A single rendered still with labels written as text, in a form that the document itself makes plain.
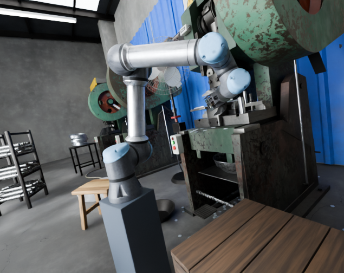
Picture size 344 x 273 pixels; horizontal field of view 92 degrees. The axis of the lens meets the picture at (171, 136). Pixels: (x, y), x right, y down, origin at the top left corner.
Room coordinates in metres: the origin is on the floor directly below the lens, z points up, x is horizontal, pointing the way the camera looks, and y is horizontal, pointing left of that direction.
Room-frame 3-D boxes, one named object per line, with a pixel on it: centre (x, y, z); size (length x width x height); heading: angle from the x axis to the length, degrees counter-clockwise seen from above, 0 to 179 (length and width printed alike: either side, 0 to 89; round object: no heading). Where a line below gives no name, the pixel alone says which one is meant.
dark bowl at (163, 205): (1.25, 0.23, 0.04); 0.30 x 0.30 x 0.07
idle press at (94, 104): (4.29, 1.15, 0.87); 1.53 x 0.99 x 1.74; 125
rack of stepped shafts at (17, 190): (2.10, 2.04, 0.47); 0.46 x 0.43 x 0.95; 102
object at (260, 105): (1.01, -0.52, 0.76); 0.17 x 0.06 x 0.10; 32
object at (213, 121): (1.06, -0.28, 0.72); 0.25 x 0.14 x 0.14; 122
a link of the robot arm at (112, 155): (0.74, 0.25, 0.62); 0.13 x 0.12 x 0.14; 153
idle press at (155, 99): (2.82, 0.17, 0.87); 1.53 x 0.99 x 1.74; 120
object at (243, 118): (1.15, -0.43, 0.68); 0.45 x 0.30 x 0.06; 32
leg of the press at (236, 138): (1.00, -0.69, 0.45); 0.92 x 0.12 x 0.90; 122
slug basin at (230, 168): (1.15, -0.43, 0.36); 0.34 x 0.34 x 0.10
